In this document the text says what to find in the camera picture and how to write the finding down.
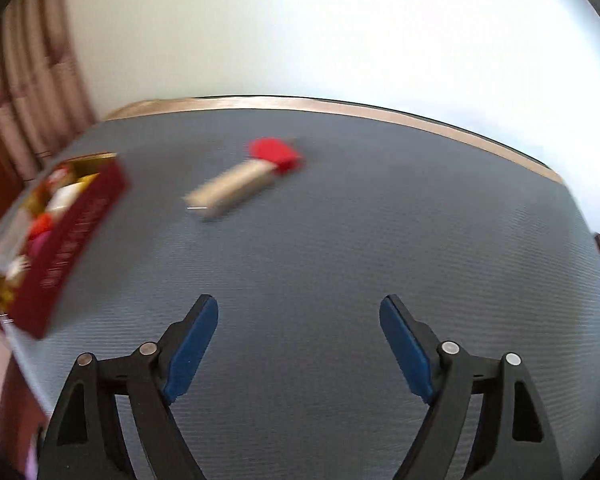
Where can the red cube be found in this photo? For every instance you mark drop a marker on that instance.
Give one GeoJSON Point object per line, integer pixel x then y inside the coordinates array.
{"type": "Point", "coordinates": [272, 152]}

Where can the beige patterned curtain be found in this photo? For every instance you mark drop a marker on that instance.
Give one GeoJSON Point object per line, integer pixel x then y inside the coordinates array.
{"type": "Point", "coordinates": [30, 60]}

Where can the dark red candy box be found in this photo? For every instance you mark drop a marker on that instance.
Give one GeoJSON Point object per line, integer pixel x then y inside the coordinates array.
{"type": "Point", "coordinates": [75, 245]}

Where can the grey mesh mat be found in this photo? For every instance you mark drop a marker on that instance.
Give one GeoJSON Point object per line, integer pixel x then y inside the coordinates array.
{"type": "Point", "coordinates": [330, 250]}

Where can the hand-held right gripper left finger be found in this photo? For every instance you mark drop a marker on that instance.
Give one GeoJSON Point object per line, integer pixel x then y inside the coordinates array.
{"type": "Point", "coordinates": [190, 355]}

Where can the gold lipstick tube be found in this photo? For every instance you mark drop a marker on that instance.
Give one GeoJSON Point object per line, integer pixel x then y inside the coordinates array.
{"type": "Point", "coordinates": [230, 186]}

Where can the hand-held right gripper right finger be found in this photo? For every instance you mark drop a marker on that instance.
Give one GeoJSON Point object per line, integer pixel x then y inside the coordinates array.
{"type": "Point", "coordinates": [407, 355]}

